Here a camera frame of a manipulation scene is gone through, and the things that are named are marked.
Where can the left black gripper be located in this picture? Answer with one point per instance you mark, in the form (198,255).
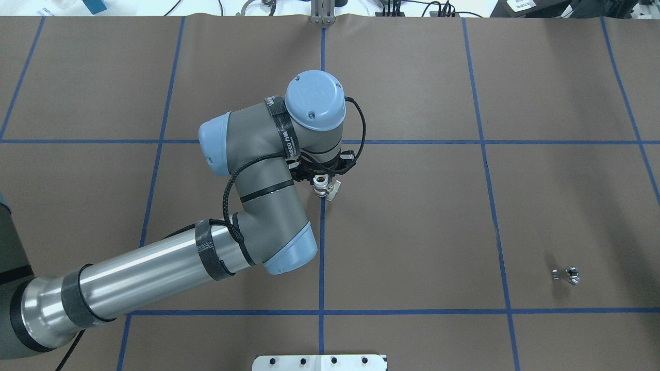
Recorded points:
(315,170)

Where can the white chrome PPR valve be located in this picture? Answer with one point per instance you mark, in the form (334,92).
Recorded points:
(325,187)

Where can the chrome pipe fitting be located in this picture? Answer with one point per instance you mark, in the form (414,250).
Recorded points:
(570,274)

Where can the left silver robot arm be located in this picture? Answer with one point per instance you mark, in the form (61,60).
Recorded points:
(92,231)

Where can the blue block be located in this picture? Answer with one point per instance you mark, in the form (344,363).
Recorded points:
(95,6)

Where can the aluminium frame post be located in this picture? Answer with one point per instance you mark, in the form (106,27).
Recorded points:
(322,12)

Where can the white pedestal column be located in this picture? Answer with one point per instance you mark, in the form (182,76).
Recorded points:
(321,362)

